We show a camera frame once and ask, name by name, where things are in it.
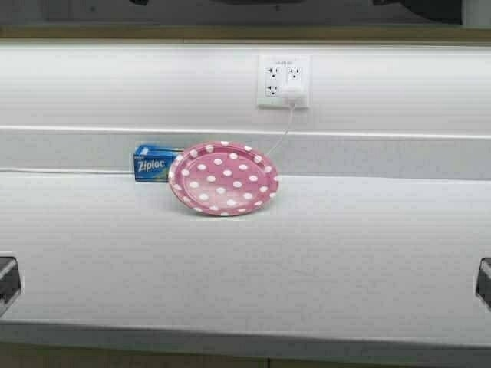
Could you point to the steel mixing bowl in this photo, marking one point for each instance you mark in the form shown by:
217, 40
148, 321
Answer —
257, 2

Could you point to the pink polka dot plate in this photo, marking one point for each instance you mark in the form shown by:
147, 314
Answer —
223, 178

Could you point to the white power adapter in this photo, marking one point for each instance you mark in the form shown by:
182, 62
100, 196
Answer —
293, 95

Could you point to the black cooking pot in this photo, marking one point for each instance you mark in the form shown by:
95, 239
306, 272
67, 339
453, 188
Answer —
442, 11

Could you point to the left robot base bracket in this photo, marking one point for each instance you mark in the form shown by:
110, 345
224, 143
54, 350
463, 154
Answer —
10, 281

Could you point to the white wall outlet plate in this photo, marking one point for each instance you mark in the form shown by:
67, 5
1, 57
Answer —
277, 72

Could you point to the blue Ziploc box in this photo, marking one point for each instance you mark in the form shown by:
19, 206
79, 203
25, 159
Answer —
151, 163

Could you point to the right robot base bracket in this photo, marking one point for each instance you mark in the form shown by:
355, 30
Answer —
483, 282

